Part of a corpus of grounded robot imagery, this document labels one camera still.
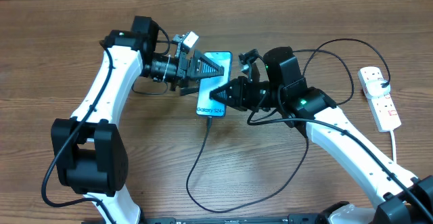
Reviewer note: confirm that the white power strip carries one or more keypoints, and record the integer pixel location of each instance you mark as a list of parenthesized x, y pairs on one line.
[(383, 109)]

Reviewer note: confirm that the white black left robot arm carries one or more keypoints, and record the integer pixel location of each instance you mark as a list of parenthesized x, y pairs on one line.
[(90, 162)]

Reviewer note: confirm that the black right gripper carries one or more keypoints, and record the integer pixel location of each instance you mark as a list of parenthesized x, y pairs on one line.
[(240, 101)]

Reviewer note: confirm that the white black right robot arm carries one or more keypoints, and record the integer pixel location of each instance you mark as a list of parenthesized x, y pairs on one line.
[(396, 194)]

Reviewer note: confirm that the blue Galaxy smartphone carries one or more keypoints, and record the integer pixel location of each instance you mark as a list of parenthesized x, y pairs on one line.
[(205, 105)]

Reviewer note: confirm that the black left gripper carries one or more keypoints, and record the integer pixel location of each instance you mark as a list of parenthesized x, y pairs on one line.
[(183, 75)]

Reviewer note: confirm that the white charger plug adapter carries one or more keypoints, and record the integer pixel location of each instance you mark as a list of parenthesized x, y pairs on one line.
[(376, 89)]

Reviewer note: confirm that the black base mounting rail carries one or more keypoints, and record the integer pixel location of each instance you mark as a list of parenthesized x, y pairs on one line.
[(305, 218)]

